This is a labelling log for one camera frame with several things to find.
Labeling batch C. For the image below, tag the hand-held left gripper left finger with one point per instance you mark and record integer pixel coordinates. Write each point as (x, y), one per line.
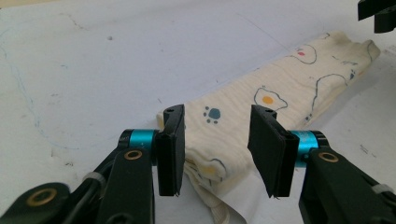
(171, 155)

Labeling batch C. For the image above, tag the white foam mat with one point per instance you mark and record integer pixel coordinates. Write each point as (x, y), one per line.
(93, 62)

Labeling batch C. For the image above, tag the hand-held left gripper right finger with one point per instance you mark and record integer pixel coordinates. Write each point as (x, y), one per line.
(271, 152)

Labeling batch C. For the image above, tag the cream cloth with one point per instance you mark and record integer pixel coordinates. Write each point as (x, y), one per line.
(224, 133)

